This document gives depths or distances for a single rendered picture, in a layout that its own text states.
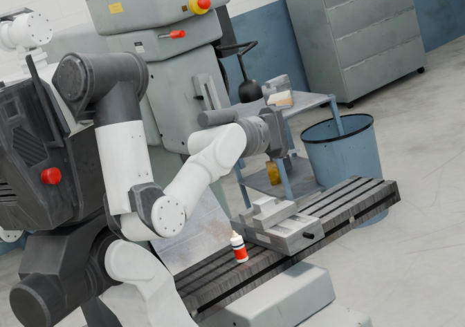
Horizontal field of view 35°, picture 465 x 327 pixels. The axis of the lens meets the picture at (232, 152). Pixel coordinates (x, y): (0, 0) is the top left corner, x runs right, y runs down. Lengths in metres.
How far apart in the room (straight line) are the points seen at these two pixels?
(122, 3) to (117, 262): 0.95
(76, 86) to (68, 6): 5.42
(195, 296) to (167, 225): 1.02
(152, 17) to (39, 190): 0.85
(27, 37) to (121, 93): 0.26
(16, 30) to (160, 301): 0.67
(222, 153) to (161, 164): 1.29
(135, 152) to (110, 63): 0.17
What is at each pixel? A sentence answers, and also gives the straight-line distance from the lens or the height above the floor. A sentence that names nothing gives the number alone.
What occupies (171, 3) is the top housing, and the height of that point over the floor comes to 1.79.
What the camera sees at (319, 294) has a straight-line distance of 2.48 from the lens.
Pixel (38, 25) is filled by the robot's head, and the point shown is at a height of 1.85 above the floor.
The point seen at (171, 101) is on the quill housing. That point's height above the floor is 1.50.
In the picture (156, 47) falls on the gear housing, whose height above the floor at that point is 1.67.
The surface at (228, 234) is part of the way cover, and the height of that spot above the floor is 0.88.
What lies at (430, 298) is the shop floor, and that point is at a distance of 3.87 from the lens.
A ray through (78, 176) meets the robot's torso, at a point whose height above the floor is 1.56.
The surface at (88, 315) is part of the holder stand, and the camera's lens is 2.38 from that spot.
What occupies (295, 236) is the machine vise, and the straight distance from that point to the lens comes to 2.44.
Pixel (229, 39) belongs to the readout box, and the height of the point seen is 1.57.
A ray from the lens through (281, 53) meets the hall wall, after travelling 7.86.
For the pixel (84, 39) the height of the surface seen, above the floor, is 1.73.
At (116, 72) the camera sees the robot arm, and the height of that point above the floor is 1.74.
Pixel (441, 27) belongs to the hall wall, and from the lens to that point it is 9.53.
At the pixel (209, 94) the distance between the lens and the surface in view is 2.29.
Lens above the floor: 1.90
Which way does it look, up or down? 15 degrees down
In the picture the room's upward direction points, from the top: 17 degrees counter-clockwise
